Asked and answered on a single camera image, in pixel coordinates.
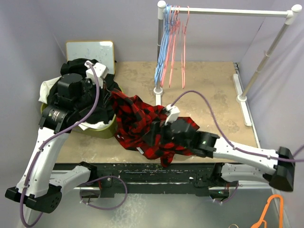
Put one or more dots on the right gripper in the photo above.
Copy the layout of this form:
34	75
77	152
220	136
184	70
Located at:
158	128

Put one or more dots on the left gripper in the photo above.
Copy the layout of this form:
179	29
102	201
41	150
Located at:
102	96

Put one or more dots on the red black plaid shirt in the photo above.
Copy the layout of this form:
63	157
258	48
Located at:
134	118

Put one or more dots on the single pink hanger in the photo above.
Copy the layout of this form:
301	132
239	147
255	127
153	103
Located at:
183	54

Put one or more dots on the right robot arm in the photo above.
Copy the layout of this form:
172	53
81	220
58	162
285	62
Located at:
275	167

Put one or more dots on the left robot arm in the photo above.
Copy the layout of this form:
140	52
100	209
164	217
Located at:
36	190

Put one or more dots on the black garment pile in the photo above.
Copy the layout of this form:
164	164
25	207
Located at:
75	93

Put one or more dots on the white whiteboard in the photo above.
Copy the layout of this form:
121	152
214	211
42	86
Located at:
102	51

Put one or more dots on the green laundry basket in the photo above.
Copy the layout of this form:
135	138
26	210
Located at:
106	133

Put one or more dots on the blue hangers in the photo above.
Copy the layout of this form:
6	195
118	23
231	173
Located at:
164	10

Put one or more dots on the pink hangers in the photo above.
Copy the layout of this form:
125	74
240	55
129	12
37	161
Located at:
173	40

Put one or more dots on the white clothes rack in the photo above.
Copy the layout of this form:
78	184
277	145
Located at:
289	16

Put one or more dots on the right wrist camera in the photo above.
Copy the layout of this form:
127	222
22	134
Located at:
172	113

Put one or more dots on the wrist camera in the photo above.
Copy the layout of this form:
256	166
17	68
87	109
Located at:
172	113
101	71

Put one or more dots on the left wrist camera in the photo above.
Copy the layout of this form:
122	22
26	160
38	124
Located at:
101	71

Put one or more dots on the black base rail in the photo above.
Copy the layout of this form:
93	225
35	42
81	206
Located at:
200	179

